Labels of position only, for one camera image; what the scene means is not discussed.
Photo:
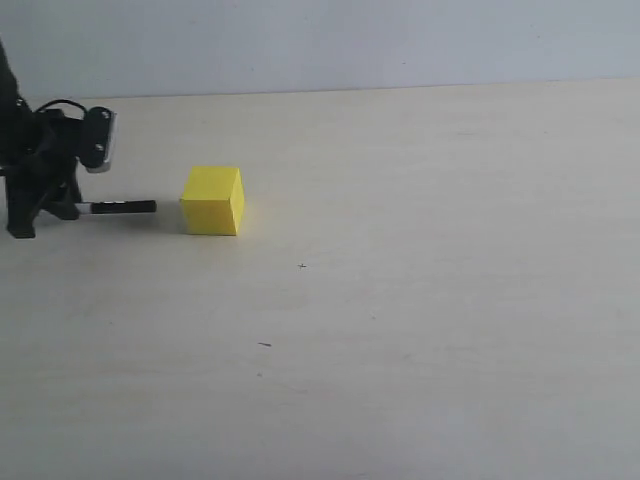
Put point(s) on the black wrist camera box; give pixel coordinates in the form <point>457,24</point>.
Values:
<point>96,138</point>

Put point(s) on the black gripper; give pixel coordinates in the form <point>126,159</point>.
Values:
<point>35,146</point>

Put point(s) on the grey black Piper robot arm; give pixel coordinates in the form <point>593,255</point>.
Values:
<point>11,98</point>

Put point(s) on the yellow cube block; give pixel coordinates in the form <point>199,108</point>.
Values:
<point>213,201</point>

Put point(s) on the black and white marker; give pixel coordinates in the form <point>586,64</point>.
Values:
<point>117,207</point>

